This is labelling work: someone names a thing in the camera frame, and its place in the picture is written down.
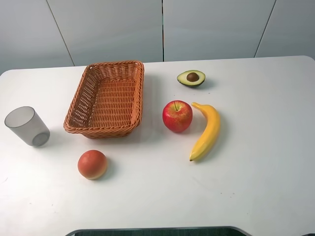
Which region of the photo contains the yellow banana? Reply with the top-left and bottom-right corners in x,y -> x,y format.
189,102 -> 221,161

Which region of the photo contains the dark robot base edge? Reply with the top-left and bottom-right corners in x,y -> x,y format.
67,226 -> 250,236

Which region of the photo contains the brown wicker basket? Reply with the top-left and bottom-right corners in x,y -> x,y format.
63,60 -> 144,139

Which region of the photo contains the red apple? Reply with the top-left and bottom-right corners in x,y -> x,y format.
162,100 -> 193,133

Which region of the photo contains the halved avocado with pit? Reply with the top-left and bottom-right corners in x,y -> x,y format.
177,70 -> 206,88

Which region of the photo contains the round orange bread bun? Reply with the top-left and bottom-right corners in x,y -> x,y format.
77,150 -> 108,180

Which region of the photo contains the grey translucent plastic cup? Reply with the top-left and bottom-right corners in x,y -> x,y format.
4,106 -> 50,147

